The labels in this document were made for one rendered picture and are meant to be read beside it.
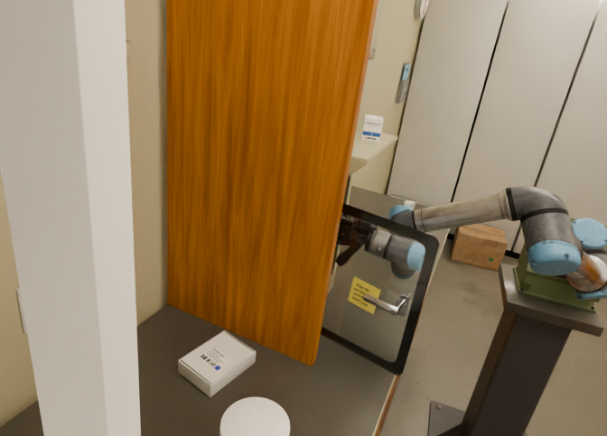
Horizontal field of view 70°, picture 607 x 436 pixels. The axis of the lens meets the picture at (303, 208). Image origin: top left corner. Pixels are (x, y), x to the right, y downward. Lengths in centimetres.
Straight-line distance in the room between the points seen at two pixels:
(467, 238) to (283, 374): 298
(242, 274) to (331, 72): 58
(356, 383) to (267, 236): 45
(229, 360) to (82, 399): 97
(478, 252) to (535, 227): 278
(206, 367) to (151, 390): 13
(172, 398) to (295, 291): 38
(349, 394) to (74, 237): 107
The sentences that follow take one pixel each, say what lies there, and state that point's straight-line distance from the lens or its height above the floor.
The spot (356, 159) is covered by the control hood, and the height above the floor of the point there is 151.
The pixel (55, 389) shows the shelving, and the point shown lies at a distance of 24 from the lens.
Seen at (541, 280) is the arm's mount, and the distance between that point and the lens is 186.
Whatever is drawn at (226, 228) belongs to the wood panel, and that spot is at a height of 126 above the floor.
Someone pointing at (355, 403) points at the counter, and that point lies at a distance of 119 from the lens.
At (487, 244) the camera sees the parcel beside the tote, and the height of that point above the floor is 24.
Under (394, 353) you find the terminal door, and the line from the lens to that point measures 118.
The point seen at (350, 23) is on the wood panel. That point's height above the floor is 179.
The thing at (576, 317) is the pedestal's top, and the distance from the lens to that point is 187.
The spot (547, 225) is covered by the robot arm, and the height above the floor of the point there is 139.
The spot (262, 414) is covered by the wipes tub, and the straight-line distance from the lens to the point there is 93.
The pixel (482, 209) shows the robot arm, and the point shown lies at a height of 136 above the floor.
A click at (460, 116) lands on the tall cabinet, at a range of 412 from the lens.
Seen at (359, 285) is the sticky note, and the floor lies 119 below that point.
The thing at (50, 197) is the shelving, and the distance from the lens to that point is 18.
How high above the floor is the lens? 179
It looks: 23 degrees down
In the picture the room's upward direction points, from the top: 8 degrees clockwise
